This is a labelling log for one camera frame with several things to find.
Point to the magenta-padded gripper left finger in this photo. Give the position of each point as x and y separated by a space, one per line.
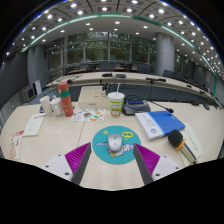
75 160

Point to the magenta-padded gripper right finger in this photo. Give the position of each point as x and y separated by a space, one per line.
151 161

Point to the silver computer mouse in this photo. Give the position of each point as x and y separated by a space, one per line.
115 142

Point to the teal round cartoon mouse pad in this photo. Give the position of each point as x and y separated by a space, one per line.
100 151

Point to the black handheld microphone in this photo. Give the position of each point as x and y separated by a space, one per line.
175 137

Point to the blue and white book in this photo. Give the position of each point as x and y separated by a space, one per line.
160 123

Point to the colourful sticker sheet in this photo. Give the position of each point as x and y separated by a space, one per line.
88 115

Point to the white paper sheet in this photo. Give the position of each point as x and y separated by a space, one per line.
195 138

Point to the white paper document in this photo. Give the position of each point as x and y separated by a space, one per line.
33 125

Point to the white mug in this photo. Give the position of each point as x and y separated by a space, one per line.
56 108

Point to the black conference microphone unit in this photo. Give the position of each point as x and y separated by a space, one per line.
135 106

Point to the red drink bottle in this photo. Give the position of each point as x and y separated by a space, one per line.
66 101

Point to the red and white leaflet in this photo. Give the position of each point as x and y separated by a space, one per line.
16 143

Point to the stack of white paper cups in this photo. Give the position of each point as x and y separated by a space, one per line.
45 105

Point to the green printed paper cup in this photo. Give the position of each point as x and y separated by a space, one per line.
116 105

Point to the dark office chairs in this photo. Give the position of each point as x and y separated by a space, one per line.
106 66

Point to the ceiling lights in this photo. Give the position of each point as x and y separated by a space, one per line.
104 9

